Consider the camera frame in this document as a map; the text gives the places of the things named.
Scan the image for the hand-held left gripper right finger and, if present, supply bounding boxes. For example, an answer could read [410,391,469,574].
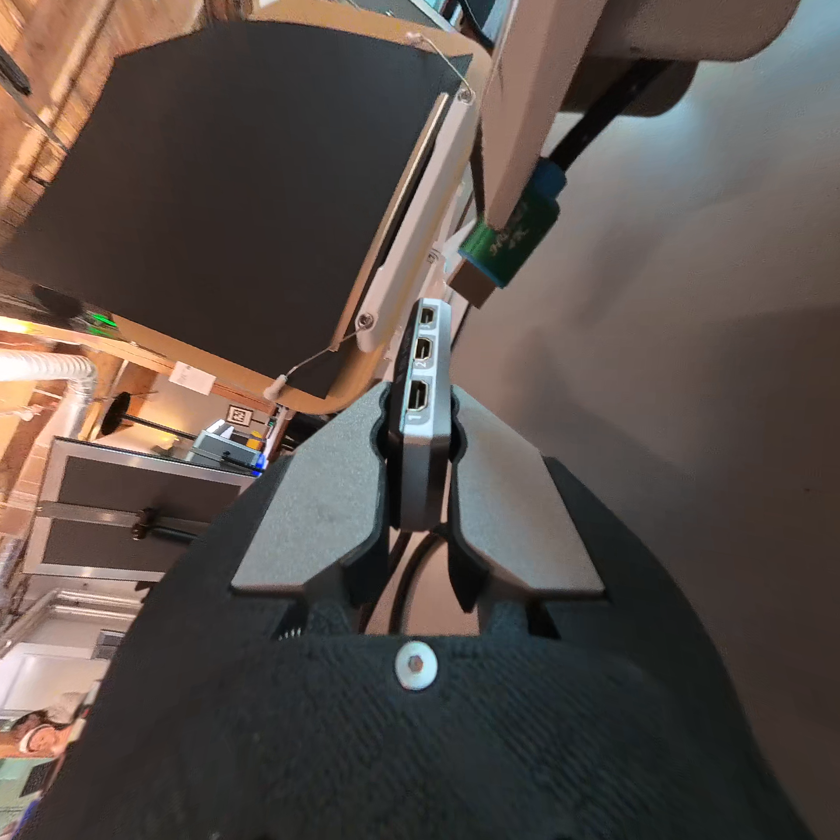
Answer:
[448,386,606,614]

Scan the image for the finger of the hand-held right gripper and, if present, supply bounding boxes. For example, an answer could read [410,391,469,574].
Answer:
[607,0,803,119]
[481,0,606,228]

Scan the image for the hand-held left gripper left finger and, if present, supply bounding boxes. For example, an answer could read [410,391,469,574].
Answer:
[228,382,395,608]

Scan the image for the black hdmi switch box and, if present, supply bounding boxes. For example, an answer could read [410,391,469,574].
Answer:
[386,297,458,534]

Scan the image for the black braided switch cable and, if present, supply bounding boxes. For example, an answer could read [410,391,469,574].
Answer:
[364,530,450,635]

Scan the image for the black hdmi cable green plugs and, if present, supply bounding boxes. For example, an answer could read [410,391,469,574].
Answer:
[448,60,660,309]

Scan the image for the grey box device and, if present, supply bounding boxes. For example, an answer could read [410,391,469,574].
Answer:
[185,422,268,472]

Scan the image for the aluminium framed flight case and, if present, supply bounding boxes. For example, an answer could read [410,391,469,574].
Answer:
[21,435,258,583]

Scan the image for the black round stand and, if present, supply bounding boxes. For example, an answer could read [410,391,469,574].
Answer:
[98,392,201,439]

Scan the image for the black display with white stand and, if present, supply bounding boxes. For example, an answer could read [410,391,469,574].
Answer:
[0,16,494,419]

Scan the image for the metal ventilation duct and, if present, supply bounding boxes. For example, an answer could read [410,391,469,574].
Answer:
[0,350,101,442]

